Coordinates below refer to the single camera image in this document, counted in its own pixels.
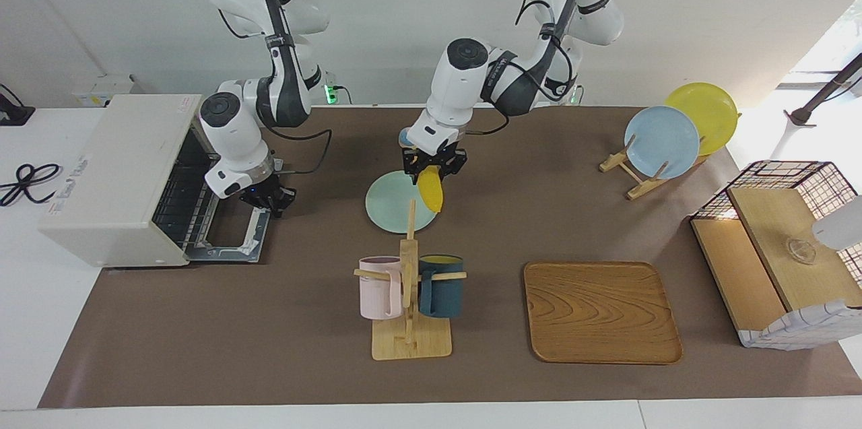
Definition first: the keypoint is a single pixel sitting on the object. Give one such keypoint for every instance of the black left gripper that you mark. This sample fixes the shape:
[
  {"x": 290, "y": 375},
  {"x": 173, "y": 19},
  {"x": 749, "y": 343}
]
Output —
[{"x": 434, "y": 158}]

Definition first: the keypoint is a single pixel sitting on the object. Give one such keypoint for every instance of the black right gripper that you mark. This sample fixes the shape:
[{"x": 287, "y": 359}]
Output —
[{"x": 268, "y": 192}]

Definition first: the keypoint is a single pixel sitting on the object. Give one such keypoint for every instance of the yellow corn cob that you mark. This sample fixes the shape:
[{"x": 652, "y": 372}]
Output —
[{"x": 432, "y": 193}]

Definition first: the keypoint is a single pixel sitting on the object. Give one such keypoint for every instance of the pale green plate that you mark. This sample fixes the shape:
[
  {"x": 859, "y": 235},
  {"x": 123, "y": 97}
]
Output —
[{"x": 390, "y": 207}]

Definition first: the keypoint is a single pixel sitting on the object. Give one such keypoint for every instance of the glass toaster oven door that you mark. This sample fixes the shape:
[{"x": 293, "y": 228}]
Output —
[{"x": 232, "y": 240}]

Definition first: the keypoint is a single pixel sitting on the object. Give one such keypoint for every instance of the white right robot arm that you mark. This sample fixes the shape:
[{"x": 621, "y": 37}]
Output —
[{"x": 236, "y": 139}]

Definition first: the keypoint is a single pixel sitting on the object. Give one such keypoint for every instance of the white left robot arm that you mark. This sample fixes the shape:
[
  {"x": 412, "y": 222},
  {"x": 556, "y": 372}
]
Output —
[{"x": 458, "y": 89}]

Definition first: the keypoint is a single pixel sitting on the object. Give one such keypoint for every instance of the beige toaster oven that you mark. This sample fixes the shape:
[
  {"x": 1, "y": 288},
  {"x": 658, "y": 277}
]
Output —
[{"x": 114, "y": 180}]

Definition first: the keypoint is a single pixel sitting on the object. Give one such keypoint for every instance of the blue lid with wooden knob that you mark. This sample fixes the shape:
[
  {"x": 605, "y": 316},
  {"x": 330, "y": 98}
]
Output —
[{"x": 404, "y": 139}]

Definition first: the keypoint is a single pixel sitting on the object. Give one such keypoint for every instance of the dark blue mug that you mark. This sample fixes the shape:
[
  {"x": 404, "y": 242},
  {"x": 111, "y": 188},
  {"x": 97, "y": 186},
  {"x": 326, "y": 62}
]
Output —
[{"x": 441, "y": 294}]

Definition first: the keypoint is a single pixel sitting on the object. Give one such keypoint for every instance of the pink mug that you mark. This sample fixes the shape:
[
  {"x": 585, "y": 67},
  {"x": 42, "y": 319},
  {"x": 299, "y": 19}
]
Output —
[{"x": 378, "y": 291}]

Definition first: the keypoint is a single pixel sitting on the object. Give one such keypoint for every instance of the brown table mat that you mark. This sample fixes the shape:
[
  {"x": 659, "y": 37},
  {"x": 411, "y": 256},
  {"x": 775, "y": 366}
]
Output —
[{"x": 269, "y": 335}]

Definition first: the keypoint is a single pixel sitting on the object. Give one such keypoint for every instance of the wooden mug tree stand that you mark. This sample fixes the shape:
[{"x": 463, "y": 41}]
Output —
[{"x": 409, "y": 341}]

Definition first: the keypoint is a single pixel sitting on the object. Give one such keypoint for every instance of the wooden plate rack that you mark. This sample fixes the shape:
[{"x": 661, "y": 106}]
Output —
[{"x": 643, "y": 186}]

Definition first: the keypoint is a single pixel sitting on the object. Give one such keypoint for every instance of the white power box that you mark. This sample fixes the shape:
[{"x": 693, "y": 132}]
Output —
[{"x": 101, "y": 89}]

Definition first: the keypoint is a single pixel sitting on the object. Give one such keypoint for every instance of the wooden serving tray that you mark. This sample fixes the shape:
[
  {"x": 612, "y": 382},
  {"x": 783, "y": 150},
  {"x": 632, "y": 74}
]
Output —
[{"x": 599, "y": 311}]

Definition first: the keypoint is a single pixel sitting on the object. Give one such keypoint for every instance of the light blue plate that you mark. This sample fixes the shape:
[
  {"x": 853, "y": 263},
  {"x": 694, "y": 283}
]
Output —
[{"x": 660, "y": 143}]

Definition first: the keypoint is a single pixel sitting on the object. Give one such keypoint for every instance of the black clamp object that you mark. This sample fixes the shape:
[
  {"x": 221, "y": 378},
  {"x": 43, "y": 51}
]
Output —
[{"x": 13, "y": 112}]

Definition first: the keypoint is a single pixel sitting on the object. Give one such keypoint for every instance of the yellow plate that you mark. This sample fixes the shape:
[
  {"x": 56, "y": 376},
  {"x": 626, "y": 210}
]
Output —
[{"x": 714, "y": 112}]

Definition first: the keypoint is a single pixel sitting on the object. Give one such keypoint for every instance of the wooden step shelf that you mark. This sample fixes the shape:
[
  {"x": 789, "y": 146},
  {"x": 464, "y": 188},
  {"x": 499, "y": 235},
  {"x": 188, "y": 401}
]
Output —
[{"x": 774, "y": 234}]

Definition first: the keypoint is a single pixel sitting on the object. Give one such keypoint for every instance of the small clear glass item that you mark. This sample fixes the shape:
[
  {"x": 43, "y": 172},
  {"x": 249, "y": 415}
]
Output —
[{"x": 801, "y": 252}]

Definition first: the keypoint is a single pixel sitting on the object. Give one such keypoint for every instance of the black stand pole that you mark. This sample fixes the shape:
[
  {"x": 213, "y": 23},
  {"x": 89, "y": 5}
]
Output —
[{"x": 825, "y": 92}]

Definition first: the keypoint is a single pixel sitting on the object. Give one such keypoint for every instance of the white cylindrical object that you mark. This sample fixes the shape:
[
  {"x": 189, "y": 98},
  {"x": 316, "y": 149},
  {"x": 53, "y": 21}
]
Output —
[{"x": 838, "y": 227}]

